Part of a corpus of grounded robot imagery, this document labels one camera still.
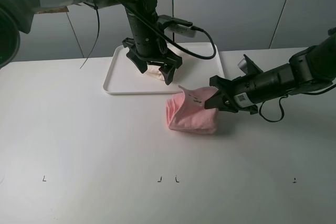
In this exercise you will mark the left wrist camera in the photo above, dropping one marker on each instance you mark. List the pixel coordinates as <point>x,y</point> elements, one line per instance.
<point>177,26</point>

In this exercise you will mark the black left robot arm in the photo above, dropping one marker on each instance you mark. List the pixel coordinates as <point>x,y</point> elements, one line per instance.
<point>17,17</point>

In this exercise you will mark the white plastic tray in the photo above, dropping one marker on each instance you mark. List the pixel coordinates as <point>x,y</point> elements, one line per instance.
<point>123,77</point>

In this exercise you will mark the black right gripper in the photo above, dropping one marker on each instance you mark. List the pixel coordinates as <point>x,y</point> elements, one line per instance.
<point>233,95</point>

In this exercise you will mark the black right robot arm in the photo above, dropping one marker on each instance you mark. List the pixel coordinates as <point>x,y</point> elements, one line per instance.
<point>309,72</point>

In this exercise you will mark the cream white towel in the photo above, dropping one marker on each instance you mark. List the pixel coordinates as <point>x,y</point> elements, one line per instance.
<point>154,72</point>

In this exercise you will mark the pink towel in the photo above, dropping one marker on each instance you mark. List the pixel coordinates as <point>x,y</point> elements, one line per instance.
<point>185,111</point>

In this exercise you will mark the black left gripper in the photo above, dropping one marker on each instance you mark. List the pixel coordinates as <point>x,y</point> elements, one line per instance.
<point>146,47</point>

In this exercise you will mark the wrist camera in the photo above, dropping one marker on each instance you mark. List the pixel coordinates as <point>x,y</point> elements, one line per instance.
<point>248,67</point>
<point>177,26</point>

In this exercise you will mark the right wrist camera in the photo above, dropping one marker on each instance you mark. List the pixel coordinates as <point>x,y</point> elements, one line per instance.
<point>248,67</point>

